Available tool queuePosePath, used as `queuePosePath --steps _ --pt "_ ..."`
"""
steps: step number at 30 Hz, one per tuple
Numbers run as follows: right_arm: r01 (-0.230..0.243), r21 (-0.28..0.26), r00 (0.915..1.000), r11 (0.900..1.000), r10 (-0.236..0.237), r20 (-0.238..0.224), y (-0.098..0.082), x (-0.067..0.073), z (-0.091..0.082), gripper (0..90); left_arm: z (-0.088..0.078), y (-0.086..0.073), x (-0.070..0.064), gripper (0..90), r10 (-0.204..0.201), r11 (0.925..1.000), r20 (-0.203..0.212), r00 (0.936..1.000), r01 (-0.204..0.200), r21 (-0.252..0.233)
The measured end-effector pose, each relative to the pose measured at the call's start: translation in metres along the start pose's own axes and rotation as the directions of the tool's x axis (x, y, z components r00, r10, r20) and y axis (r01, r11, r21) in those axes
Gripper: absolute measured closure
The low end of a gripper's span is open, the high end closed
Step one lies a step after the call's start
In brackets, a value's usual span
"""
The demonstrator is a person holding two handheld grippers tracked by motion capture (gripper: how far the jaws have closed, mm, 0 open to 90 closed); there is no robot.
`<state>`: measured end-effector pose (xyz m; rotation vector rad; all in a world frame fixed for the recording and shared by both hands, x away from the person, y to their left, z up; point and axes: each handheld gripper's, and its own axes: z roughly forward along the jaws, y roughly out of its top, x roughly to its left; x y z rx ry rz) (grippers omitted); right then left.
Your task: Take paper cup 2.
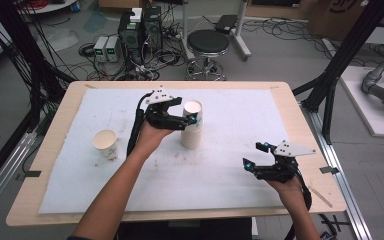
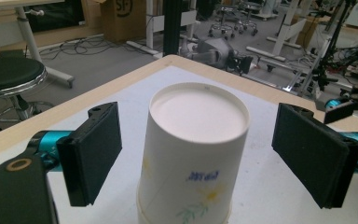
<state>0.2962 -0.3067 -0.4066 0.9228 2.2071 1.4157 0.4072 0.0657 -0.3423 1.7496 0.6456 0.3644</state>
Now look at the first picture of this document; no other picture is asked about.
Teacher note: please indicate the grey robot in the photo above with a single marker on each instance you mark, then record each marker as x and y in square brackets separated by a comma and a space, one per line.
[383, 86]

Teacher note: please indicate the black computer tower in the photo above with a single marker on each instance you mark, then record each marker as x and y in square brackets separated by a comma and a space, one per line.
[152, 28]
[130, 40]

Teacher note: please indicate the black round stool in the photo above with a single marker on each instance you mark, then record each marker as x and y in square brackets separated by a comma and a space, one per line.
[208, 41]

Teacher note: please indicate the single paper cup green print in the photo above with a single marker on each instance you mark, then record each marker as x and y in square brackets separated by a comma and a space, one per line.
[106, 143]

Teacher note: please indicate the blue tape roll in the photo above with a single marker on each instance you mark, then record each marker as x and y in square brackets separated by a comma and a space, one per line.
[75, 6]

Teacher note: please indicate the stack of white paper cups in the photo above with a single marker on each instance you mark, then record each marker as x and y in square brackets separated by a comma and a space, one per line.
[192, 130]

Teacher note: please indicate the thin wooden stick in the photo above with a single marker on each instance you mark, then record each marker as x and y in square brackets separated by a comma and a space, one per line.
[320, 197]

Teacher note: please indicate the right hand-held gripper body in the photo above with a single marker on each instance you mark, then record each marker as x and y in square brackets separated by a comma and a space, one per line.
[280, 168]

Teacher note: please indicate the person's left hand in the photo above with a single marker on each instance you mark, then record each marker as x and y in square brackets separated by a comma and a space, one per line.
[151, 138]

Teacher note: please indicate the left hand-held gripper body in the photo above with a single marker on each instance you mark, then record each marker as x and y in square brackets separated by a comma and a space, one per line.
[158, 115]

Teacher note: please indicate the white table mat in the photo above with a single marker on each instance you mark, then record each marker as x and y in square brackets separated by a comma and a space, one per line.
[213, 173]

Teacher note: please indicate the black tape piece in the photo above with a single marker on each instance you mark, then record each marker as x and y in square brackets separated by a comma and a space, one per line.
[30, 174]
[329, 170]

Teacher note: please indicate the black metal frame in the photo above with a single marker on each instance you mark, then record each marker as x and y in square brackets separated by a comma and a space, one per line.
[340, 63]

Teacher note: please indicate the person's right hand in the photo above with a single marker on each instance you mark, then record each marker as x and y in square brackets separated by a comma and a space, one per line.
[288, 191]

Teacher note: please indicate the aluminium rail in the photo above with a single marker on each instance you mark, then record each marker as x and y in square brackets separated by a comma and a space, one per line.
[3, 180]
[343, 180]

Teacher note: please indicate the brown cardboard box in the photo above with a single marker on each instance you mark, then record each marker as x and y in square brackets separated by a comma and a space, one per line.
[336, 18]

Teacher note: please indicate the round white table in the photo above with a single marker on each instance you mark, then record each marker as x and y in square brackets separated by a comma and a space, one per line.
[46, 5]

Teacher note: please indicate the white floor board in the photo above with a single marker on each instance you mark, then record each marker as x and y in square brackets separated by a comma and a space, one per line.
[363, 110]

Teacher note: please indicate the grey power supply unit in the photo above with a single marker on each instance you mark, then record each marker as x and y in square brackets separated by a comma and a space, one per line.
[113, 49]
[100, 49]

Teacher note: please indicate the small white box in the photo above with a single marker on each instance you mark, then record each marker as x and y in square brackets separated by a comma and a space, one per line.
[136, 15]

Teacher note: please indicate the black device on stand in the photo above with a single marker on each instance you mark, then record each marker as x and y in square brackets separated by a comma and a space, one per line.
[226, 24]

